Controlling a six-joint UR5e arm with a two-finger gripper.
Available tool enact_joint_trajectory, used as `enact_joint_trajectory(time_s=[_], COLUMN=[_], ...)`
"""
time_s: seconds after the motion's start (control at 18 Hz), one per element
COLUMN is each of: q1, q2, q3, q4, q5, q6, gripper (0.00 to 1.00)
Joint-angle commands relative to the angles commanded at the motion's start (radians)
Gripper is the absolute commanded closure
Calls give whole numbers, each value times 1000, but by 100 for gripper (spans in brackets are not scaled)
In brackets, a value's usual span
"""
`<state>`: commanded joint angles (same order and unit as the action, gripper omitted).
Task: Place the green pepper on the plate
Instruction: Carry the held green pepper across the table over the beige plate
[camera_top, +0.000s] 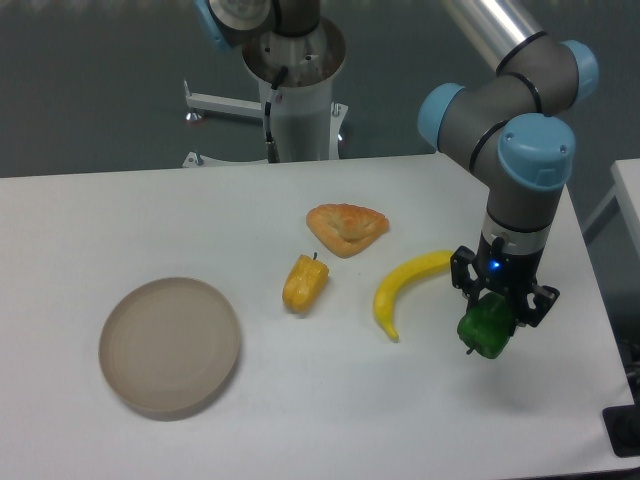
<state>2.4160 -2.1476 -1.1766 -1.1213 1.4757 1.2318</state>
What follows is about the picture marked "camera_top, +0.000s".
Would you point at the beige round plate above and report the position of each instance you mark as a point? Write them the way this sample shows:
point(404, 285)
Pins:
point(169, 348)

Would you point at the yellow banana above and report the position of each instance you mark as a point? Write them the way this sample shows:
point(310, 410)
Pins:
point(403, 276)

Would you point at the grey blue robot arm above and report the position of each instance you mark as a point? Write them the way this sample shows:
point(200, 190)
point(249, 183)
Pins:
point(507, 134)

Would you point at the triangular golden pastry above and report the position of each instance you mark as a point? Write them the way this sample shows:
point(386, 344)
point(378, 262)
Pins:
point(345, 229)

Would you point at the yellow bell pepper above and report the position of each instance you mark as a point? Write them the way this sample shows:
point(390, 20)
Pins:
point(304, 283)

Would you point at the green bell pepper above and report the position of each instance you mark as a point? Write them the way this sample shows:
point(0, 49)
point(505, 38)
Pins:
point(487, 327)

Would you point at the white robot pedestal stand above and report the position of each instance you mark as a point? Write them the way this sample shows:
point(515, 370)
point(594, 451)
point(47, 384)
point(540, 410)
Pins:
point(301, 121)

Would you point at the white side table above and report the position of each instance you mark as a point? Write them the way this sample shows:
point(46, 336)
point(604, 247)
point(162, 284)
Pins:
point(622, 197)

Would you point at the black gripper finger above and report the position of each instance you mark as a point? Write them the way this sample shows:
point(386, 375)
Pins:
point(464, 274)
point(533, 303)

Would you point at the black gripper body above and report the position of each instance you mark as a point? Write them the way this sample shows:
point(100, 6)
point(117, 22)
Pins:
point(507, 261)

